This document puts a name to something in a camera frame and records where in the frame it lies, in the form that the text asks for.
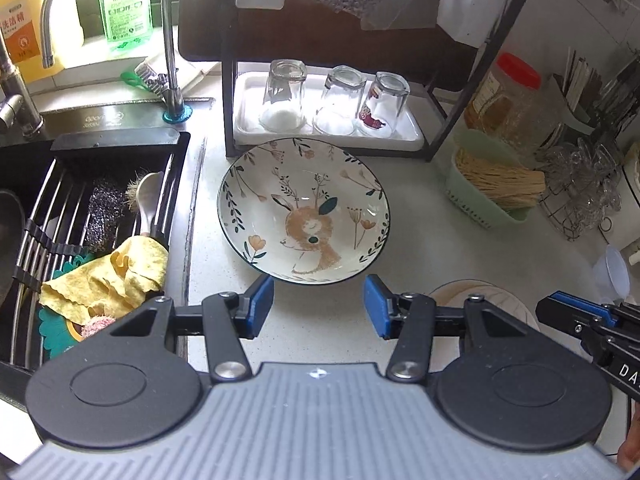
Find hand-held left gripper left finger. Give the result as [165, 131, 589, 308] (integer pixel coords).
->
[107, 275, 275, 382]

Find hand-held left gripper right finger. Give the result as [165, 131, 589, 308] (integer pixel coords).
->
[363, 275, 541, 383]

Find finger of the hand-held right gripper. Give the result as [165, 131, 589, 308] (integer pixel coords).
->
[535, 290, 618, 336]

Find deer print ceramic bowl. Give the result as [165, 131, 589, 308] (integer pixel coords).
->
[217, 137, 391, 284]

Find pale purple plastic funnel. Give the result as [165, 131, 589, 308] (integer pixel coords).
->
[591, 244, 632, 307]

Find green plastic basket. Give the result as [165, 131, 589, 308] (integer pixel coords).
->
[444, 129, 549, 231]

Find dried noodle bundle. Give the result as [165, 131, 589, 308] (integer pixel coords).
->
[454, 147, 547, 209]

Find yellow dish cloth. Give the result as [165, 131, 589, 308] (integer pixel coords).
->
[39, 235, 169, 327]

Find pink scouring pad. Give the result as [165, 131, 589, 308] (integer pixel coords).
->
[80, 314, 117, 342]

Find white drip tray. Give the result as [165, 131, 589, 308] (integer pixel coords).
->
[234, 72, 426, 152]

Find steel wool scourer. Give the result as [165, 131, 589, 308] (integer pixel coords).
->
[84, 175, 132, 252]

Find black metal dish rack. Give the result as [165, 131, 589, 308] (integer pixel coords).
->
[177, 0, 544, 162]

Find clear glass with red print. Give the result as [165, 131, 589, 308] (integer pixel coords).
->
[355, 71, 411, 137]

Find teal flower shaped mat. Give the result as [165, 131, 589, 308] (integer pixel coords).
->
[36, 254, 98, 361]

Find clear drinking glass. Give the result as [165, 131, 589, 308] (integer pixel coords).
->
[258, 59, 307, 131]
[313, 65, 369, 136]

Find glass jar with red lid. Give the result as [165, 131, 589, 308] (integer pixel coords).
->
[464, 52, 563, 157]

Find green chopstick holder with chopsticks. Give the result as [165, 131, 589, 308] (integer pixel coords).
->
[549, 46, 640, 137]

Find black sink drain rack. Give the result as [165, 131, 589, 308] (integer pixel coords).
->
[0, 129, 192, 367]

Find green dish brush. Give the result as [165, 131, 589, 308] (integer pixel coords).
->
[120, 59, 173, 98]

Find dark pan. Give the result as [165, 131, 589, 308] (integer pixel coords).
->
[0, 189, 27, 313]

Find chrome gooseneck faucet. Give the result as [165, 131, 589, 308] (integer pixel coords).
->
[40, 0, 193, 123]

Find brown cutting board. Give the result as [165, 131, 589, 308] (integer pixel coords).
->
[179, 0, 483, 92]

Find chrome side tap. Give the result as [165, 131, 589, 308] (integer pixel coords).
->
[0, 30, 45, 137]

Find green liquid bottle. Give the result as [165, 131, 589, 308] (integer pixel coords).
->
[97, 0, 154, 55]

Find yellow detergent bottle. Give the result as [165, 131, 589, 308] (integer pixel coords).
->
[0, 0, 68, 87]

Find wire rack with glass cups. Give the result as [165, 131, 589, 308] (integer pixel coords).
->
[537, 135, 626, 242]

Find white handled bristle brush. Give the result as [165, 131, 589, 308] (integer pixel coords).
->
[124, 170, 167, 242]

